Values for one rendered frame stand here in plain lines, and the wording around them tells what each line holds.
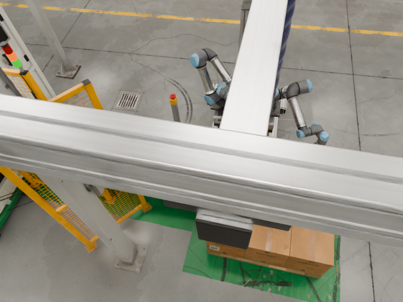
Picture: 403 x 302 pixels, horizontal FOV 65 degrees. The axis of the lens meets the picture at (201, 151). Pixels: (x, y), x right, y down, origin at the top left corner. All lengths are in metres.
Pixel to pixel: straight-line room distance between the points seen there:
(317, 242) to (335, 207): 2.86
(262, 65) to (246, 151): 0.39
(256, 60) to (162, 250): 3.16
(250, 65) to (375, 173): 0.44
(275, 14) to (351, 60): 4.92
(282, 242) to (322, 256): 0.37
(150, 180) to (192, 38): 5.52
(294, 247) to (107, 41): 4.70
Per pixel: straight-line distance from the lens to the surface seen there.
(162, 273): 3.71
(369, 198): 0.44
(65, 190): 2.15
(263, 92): 0.73
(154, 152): 0.44
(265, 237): 3.22
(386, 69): 5.89
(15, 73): 2.61
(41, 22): 5.33
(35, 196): 2.82
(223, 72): 3.08
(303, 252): 3.25
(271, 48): 0.84
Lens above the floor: 3.57
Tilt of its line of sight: 57 degrees down
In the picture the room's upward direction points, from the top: 5 degrees counter-clockwise
